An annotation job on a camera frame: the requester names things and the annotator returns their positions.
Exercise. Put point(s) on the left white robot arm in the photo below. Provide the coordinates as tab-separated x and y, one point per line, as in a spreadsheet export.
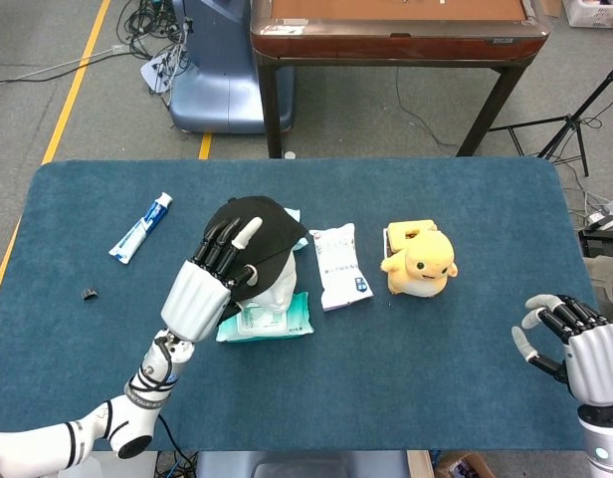
152	368

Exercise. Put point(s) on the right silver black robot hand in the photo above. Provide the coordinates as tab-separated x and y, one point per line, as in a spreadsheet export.
597	363

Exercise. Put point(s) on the yellow plush dinosaur toy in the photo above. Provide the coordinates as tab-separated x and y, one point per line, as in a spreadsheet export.
431	259

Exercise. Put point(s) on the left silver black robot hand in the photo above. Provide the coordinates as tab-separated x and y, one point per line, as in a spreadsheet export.
197	299

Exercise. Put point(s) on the small black clip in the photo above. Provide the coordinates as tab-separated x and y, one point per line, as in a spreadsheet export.
89	294

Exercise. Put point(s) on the white socket board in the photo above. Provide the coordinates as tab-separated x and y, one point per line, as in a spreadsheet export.
159	72

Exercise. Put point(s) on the light blue plastic pack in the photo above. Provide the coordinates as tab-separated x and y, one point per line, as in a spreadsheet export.
301	245

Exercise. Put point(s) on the grey blue robot torso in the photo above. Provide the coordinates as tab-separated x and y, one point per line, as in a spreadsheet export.
301	465

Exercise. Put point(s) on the green wet wipes pack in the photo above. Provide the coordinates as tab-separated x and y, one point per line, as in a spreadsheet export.
296	326

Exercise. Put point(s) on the brown mahjong table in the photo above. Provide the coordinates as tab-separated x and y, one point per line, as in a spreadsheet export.
386	47

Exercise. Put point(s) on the white storage box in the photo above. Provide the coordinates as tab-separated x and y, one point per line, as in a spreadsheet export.
595	12

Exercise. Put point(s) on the white blue toothpaste tube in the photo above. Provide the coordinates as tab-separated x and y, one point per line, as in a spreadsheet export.
137	231

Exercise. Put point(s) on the black tripod stand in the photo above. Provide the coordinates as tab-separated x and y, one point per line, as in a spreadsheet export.
569	119

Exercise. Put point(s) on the black equipment case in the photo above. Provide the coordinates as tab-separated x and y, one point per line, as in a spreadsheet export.
600	244

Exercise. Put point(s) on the white foam mannequin head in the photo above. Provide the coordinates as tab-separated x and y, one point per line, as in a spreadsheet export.
276	294

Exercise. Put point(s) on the white power strip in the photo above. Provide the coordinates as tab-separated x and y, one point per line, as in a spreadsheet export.
607	211

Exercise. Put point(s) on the white blue tissue pouch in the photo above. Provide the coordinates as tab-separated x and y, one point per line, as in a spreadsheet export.
341	264

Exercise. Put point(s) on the dark picture card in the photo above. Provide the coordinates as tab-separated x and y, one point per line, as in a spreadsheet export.
386	244

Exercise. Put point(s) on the printed cardboard box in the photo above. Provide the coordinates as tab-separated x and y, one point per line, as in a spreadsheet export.
466	468

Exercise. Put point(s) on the blue grey machine base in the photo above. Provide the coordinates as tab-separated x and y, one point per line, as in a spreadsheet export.
212	99

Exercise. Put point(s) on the black baseball cap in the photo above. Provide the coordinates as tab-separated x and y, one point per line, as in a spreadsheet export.
281	224

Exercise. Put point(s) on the blue felt table mat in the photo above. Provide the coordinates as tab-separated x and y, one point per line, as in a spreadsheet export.
386	373

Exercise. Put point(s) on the khaki trouser leg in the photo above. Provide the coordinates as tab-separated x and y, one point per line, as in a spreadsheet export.
607	279

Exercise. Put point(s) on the yellow foam block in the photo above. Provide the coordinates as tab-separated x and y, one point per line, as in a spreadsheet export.
398	234

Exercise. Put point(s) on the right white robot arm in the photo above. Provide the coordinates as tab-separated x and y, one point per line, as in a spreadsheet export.
602	438

